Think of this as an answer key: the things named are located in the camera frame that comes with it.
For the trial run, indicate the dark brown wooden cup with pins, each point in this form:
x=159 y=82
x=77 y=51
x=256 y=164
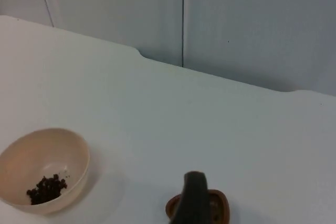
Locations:
x=218 y=205

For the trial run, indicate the pale wooden bowl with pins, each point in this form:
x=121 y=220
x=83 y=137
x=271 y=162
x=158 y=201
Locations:
x=36 y=161

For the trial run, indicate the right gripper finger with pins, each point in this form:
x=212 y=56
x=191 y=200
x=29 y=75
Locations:
x=193 y=200

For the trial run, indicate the coffee beans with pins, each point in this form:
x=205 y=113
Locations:
x=47 y=187

